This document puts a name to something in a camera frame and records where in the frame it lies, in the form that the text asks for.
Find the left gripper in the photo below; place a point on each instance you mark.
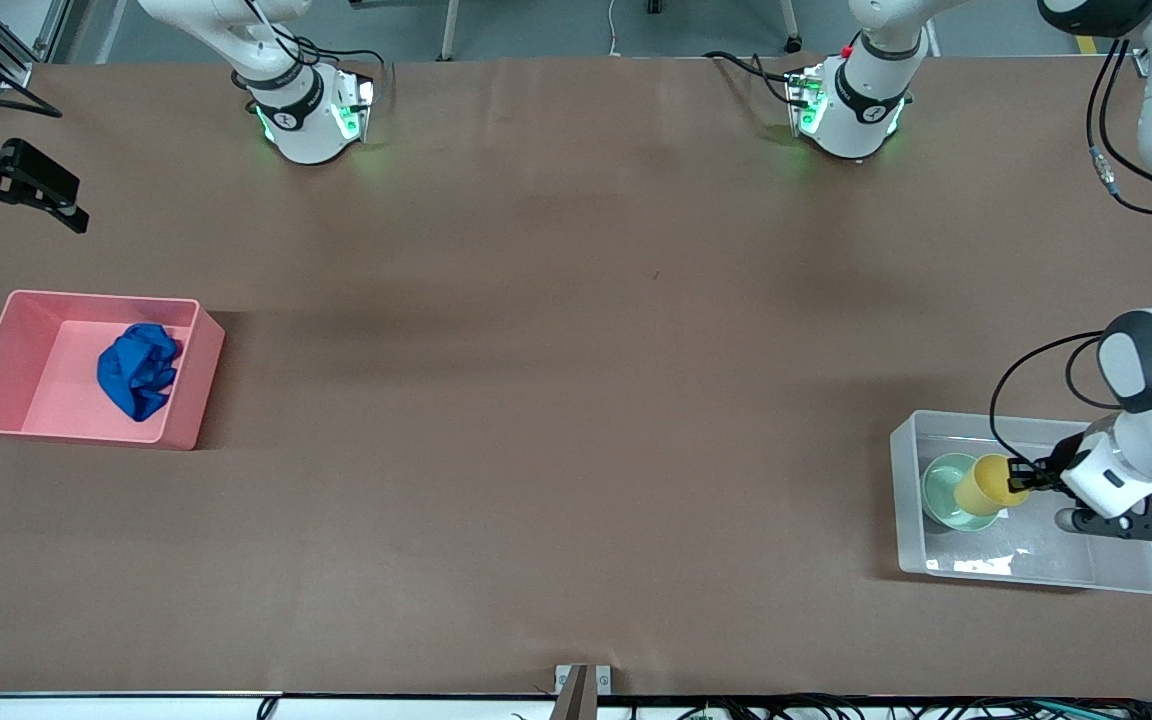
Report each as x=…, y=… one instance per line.
x=1051, y=471

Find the yellow cup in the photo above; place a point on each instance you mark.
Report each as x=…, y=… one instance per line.
x=981, y=488

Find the light green bowl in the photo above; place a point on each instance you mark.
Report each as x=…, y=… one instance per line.
x=939, y=495

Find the blue cloth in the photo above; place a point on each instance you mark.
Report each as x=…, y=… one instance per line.
x=136, y=375

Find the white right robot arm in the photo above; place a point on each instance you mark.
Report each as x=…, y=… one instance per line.
x=301, y=130

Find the clear plastic bin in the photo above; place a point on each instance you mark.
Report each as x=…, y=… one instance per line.
x=1036, y=555

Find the pink plastic bin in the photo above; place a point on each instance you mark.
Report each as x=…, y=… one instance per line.
x=56, y=360

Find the grey stand leg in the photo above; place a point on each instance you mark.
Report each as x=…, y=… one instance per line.
x=450, y=30

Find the grey leg with caster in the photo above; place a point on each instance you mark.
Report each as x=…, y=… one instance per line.
x=792, y=25

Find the aluminium frame profile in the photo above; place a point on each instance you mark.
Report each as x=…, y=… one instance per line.
x=16, y=70

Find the metal table edge bracket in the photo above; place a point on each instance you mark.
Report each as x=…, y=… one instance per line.
x=581, y=690

